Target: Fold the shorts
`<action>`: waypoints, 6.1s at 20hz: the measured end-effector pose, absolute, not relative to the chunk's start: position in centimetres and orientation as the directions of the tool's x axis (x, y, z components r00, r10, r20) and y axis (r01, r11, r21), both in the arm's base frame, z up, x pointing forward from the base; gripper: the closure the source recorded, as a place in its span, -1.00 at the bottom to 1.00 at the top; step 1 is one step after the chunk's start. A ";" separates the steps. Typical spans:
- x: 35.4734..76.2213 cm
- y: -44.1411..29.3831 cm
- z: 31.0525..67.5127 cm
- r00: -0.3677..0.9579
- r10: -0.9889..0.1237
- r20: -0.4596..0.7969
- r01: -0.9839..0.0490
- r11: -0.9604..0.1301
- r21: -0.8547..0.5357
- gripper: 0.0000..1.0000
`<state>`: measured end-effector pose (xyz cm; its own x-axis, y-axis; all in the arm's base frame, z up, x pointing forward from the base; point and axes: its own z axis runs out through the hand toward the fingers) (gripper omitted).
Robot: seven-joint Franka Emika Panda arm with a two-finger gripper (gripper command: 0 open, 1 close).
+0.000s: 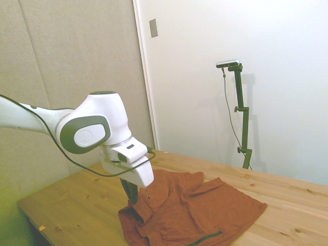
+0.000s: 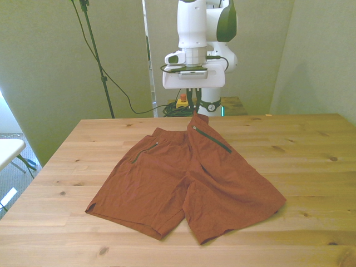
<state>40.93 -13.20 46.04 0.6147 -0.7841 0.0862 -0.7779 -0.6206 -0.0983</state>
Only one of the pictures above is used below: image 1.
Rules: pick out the grey wall plate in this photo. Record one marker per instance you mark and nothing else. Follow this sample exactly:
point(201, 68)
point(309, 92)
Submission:
point(153, 27)

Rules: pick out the white door frame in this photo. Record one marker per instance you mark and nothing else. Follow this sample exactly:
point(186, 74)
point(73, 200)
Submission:
point(146, 77)

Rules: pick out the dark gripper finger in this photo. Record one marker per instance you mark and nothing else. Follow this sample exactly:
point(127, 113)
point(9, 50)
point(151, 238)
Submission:
point(135, 196)
point(126, 191)

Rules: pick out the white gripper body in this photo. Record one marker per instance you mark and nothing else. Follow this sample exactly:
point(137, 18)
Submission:
point(139, 175)

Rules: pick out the grey exterior camera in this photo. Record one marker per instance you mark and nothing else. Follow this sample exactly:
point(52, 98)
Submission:
point(228, 63)

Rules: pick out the small orange tape scrap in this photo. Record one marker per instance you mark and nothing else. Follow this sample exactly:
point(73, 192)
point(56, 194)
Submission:
point(42, 227)

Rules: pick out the dark green camera stand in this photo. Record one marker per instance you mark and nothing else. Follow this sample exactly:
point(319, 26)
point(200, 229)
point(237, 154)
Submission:
point(243, 123)

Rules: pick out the red shorts with black zipper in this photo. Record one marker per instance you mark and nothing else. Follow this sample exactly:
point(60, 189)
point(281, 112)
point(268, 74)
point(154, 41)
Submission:
point(194, 210)

